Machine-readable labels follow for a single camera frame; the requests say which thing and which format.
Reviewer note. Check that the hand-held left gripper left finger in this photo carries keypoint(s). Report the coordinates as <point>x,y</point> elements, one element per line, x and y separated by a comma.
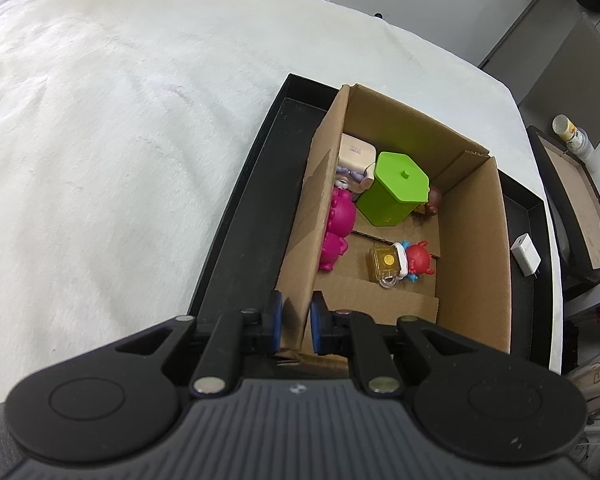
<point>275,310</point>

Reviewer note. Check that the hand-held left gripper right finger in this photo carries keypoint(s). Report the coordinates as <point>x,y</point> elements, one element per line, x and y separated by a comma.
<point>317,320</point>

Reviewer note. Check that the black tray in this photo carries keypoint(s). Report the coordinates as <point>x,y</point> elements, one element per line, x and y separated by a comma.
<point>240,240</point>

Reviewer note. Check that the white plug charger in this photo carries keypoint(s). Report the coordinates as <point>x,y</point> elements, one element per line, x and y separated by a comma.
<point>522,252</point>

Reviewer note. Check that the pink toy figure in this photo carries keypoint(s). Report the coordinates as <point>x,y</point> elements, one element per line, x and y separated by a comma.
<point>340,215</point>

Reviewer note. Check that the red toy figure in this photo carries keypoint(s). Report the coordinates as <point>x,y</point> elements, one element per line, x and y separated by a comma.
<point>420,260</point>

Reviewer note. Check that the brown cardboard box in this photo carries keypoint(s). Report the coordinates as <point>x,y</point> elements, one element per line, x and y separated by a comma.
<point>475,240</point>

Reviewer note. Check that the green hexagonal box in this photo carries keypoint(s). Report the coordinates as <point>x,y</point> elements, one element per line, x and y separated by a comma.
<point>395,185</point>

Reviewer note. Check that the brown-haired doll figure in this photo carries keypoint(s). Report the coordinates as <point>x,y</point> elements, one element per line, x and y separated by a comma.
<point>432,205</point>

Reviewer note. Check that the black-framed brown side table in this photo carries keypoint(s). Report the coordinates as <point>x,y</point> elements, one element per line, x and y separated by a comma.
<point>575,195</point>

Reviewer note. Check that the white bottle yellow label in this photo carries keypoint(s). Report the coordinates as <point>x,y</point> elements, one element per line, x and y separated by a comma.
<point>567,130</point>

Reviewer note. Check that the lilac toy figure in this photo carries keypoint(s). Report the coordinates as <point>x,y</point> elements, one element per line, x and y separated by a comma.
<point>350,178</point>

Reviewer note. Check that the grey panel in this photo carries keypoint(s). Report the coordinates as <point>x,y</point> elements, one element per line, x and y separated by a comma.
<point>570,75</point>

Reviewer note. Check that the small cream box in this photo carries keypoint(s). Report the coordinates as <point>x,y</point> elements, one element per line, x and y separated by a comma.
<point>355,152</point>

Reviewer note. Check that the white cabinet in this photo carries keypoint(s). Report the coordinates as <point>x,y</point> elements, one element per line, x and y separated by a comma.
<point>430,0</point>

